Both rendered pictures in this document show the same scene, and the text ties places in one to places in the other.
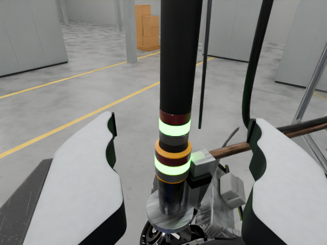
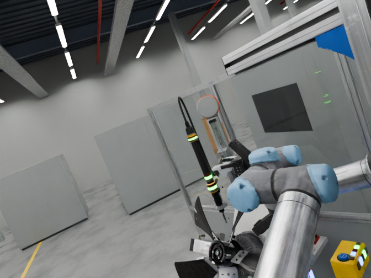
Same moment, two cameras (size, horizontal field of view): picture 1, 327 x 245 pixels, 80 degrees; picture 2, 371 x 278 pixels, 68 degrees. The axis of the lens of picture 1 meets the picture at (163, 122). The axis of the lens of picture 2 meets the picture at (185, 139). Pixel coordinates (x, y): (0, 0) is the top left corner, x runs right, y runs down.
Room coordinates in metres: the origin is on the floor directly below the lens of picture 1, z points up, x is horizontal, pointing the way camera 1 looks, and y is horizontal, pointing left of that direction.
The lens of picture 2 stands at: (-0.57, 0.99, 1.96)
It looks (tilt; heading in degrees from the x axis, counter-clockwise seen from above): 7 degrees down; 308
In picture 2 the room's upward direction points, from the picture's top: 22 degrees counter-clockwise
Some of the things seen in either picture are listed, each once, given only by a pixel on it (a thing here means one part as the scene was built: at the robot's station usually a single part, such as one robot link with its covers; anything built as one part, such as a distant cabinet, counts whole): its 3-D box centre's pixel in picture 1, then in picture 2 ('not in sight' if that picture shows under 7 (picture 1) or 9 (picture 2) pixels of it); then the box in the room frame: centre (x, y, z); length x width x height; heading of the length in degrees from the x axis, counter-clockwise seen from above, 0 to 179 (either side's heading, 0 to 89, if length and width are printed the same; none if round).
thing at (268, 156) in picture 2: not in sight; (267, 170); (-0.27, 0.34, 1.72); 0.09 x 0.08 x 0.11; 84
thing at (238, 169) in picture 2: not in sight; (247, 164); (-0.04, 0.00, 1.63); 0.12 x 0.08 x 0.09; 177
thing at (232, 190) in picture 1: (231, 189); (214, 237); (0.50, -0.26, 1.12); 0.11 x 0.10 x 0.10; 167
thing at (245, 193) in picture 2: not in sight; (256, 187); (-0.28, 0.44, 1.72); 0.11 x 0.11 x 0.08; 84
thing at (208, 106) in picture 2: not in sight; (208, 106); (0.46, -0.68, 1.88); 0.17 x 0.15 x 0.16; 167
